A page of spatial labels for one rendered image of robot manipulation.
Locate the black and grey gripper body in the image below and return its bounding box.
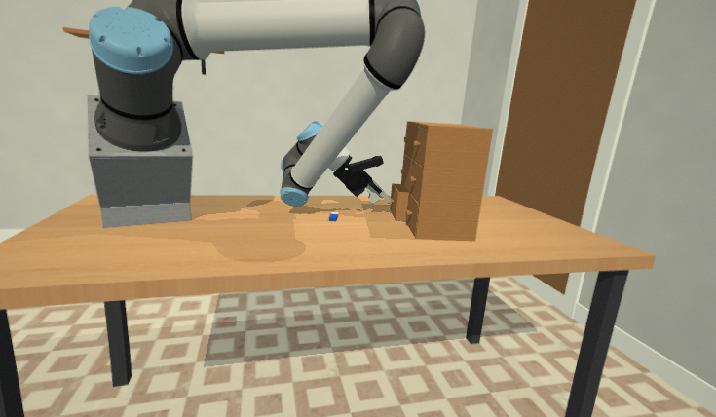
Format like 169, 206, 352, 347
333, 155, 372, 197

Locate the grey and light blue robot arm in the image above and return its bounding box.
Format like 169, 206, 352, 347
89, 0, 425, 207

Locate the brown wooden chest of drawers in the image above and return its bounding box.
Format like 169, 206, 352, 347
401, 121, 493, 241

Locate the brown wooden drawer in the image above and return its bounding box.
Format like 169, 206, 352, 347
404, 125, 416, 157
413, 127, 428, 164
409, 161, 423, 201
406, 194, 419, 236
401, 155, 412, 189
389, 184, 409, 221

